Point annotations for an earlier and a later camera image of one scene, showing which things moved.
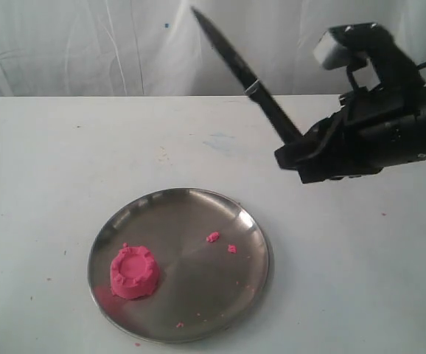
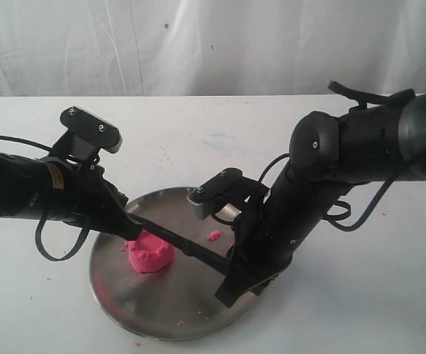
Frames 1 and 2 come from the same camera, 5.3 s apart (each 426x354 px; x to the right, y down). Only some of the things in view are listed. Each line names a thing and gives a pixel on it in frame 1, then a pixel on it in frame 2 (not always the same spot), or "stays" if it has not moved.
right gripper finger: (289, 155) -> (250, 276)
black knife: (251, 85) -> (185, 245)
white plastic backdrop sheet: (159, 48) stays
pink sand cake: (134, 272) -> (148, 253)
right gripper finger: (327, 163) -> (236, 254)
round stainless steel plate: (215, 265) stays
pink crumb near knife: (212, 237) stays
